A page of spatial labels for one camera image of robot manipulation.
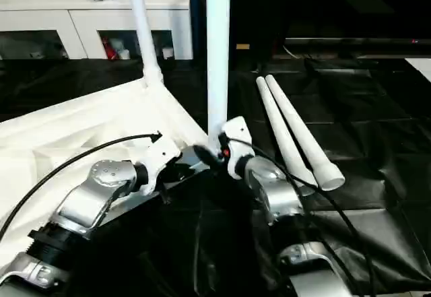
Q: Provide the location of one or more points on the white plastic table leg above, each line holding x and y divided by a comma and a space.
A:
143, 24
218, 58
279, 125
299, 125

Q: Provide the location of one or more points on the white plastic table top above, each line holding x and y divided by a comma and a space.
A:
84, 125

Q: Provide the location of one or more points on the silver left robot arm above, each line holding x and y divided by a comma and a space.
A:
87, 196

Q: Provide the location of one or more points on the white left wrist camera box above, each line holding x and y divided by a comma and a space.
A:
158, 159

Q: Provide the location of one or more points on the white sideboard cabinet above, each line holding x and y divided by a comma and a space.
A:
84, 17

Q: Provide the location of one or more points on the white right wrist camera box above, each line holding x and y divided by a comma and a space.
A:
237, 135

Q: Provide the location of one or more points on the small gold label plate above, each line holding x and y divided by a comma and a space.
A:
243, 46

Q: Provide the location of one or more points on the small white cup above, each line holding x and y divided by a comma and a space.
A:
124, 54

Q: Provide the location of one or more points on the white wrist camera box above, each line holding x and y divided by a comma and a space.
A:
158, 159
237, 135

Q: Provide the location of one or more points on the red bottle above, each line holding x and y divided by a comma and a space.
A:
111, 51

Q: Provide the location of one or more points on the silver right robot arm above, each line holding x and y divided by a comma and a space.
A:
276, 192

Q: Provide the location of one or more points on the black work mat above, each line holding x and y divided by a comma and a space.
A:
370, 125

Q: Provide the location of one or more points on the white board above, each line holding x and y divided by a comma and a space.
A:
421, 68

